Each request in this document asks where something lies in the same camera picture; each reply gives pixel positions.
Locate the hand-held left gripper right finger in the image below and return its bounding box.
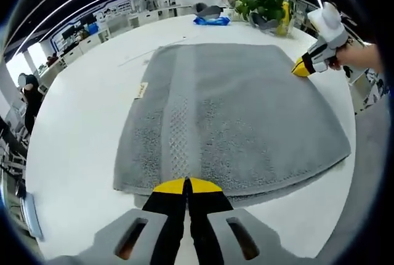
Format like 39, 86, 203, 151
187, 177, 279, 265

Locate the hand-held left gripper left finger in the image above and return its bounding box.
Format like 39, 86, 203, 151
76, 177, 189, 265

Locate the grey towel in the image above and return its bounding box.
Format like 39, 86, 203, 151
112, 42, 352, 208

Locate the person's right hand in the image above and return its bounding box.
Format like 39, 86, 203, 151
328, 42, 366, 71

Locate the glass vase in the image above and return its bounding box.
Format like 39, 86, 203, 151
273, 9, 299, 37

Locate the yellow bottle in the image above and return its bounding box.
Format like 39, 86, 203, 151
276, 0, 292, 36

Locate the grey padded object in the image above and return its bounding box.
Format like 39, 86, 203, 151
249, 12, 278, 31
191, 2, 225, 18

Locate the blue wipes packet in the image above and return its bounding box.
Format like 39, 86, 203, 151
193, 15, 231, 27

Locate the light blue box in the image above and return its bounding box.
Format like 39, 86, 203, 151
20, 192, 44, 242

